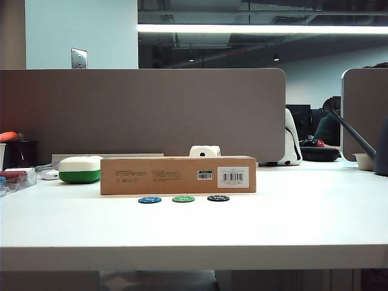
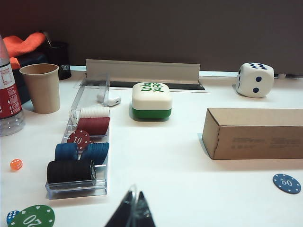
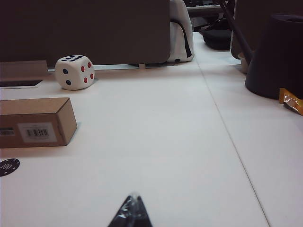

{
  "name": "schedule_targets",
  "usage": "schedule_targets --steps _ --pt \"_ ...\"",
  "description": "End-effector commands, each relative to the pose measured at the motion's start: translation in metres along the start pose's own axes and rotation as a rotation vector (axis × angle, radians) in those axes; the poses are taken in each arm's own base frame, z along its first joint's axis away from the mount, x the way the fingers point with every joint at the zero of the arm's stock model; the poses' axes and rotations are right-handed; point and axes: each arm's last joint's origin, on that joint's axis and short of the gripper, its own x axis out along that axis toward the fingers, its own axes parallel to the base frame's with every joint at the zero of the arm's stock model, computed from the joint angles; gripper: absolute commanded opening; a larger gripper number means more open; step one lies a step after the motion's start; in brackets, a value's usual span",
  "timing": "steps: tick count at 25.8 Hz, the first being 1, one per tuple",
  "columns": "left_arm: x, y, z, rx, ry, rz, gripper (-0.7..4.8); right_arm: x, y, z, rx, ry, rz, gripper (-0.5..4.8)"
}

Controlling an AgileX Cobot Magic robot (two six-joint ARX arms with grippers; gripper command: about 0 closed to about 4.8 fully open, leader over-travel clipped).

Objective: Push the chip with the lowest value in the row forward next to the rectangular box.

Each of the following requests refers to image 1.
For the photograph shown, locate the brown cardboard box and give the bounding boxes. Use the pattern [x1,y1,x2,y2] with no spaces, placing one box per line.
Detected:
[100,155,257,195]

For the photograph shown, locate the clear plastic chip tray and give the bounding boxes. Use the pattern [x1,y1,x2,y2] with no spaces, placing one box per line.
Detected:
[0,167,39,198]

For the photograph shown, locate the red poker chip stack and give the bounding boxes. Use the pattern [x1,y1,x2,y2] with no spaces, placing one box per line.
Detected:
[0,170,28,186]

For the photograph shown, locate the white die with blue dot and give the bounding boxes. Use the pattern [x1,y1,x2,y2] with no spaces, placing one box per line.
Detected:
[189,145,221,158]

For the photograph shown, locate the wide grey desk divider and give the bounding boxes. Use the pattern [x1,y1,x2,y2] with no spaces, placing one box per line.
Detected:
[0,68,287,166]

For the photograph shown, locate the white and black plush toy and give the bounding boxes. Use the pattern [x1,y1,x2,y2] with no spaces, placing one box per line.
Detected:
[259,108,303,167]

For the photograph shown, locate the black computer monitor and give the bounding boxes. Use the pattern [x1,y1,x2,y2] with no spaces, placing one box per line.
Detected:
[286,104,312,143]

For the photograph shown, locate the white and green case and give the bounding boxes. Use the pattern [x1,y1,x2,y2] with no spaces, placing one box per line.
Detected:
[58,155,102,184]

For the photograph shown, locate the red and black headphones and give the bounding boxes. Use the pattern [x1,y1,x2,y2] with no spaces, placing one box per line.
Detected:
[299,136,327,149]

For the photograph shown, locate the black oval zip case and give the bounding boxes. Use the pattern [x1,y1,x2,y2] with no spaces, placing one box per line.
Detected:
[299,146,340,162]

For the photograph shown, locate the long ceiling light strip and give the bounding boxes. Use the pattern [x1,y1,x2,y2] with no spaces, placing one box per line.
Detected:
[137,24,388,35]

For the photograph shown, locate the person in dark green shirt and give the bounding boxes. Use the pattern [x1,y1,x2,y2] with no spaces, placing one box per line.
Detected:
[313,62,388,147]

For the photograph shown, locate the small white earbud case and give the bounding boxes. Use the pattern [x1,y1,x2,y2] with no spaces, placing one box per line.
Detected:
[39,169,60,180]

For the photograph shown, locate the black cup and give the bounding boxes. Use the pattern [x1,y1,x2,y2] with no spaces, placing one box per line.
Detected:
[7,140,39,169]

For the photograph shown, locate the white paper bowl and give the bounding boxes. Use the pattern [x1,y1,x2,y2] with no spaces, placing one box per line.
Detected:
[352,152,376,171]

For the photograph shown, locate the narrow grey desk divider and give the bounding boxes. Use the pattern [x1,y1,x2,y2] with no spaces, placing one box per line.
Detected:
[341,67,388,162]

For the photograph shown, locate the orange object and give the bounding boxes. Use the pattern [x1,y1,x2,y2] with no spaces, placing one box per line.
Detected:
[0,131,24,142]

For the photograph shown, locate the grey watering can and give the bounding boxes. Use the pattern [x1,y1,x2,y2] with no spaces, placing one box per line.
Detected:
[323,98,388,176]

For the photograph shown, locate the metal wall outlet plate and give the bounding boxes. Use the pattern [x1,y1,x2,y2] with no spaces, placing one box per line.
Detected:
[71,47,88,69]

